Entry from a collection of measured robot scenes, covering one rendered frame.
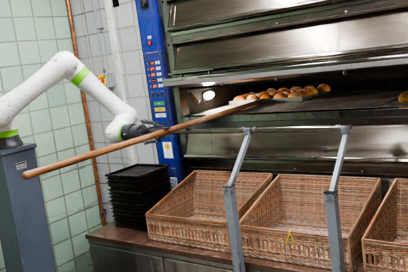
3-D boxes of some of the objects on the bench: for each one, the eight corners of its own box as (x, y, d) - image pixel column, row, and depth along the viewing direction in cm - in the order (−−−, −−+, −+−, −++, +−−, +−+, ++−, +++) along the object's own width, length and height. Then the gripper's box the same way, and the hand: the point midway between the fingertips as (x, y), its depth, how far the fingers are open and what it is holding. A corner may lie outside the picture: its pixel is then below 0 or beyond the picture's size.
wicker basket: (200, 211, 310) (194, 169, 306) (280, 220, 275) (274, 172, 272) (147, 240, 272) (139, 192, 268) (231, 255, 237) (223, 199, 234)
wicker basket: (283, 221, 273) (278, 172, 270) (388, 232, 239) (383, 176, 236) (237, 256, 235) (229, 200, 231) (353, 274, 201) (346, 209, 198)
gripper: (137, 116, 259) (172, 114, 245) (141, 146, 261) (176, 146, 247) (127, 118, 253) (161, 116, 239) (132, 149, 255) (166, 149, 241)
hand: (164, 132), depth 245 cm, fingers closed on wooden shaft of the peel, 3 cm apart
